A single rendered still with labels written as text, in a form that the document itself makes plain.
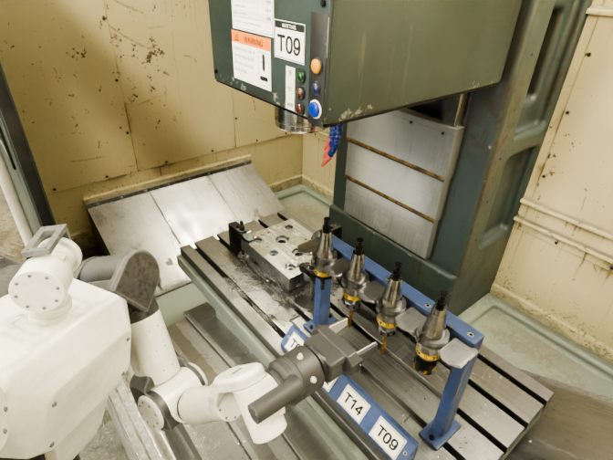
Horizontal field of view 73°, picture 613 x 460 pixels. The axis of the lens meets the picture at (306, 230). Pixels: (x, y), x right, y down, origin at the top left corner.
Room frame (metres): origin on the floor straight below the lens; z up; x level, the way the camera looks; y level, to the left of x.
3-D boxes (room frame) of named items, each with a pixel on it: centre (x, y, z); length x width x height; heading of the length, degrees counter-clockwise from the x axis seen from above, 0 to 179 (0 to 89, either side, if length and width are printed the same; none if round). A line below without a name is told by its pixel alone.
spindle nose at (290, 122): (1.17, 0.02, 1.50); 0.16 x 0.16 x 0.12
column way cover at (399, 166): (1.46, -0.32, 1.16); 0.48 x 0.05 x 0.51; 40
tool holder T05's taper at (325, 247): (0.85, -0.05, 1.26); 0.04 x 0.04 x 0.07
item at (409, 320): (0.64, -0.23, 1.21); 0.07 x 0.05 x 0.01; 130
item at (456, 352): (0.55, -0.30, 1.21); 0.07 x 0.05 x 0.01; 130
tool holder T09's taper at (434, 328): (0.59, -0.26, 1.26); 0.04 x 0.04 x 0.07
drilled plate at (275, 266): (1.21, 0.06, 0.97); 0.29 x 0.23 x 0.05; 40
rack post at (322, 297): (0.92, -0.05, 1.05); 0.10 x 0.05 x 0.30; 130
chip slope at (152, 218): (1.68, 0.46, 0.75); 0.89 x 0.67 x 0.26; 130
